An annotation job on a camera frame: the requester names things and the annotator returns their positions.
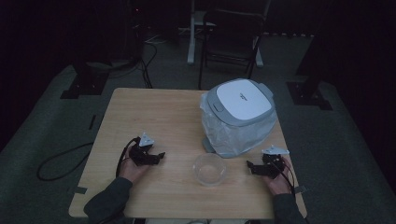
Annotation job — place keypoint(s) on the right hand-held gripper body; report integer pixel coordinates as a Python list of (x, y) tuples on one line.
[(273, 165)]

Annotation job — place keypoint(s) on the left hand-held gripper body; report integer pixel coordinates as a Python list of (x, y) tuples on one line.
[(141, 154)]

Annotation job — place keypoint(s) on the clear plastic bowl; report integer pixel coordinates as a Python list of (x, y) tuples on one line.
[(209, 170)]

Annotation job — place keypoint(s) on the white and grey trash can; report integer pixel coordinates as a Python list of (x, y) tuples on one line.
[(243, 101)]

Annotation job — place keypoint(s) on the person's left hand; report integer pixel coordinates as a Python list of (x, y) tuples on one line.
[(132, 170)]

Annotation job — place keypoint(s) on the person's right hand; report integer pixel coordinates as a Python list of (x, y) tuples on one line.
[(278, 185)]

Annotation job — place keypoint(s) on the grey tape piece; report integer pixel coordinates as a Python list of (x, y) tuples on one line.
[(80, 190), (300, 189)]

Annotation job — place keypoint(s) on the clear plastic trash bag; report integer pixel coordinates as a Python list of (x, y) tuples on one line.
[(230, 137)]

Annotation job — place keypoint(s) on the black tape strip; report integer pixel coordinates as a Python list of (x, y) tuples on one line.
[(92, 122)]

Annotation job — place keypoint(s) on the black folding chair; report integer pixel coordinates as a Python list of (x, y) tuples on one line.
[(230, 40)]

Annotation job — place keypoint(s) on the black stand with base plate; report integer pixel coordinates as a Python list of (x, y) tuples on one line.
[(84, 84), (308, 93)]

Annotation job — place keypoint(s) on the white desk frame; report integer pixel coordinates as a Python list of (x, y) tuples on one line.
[(191, 37)]

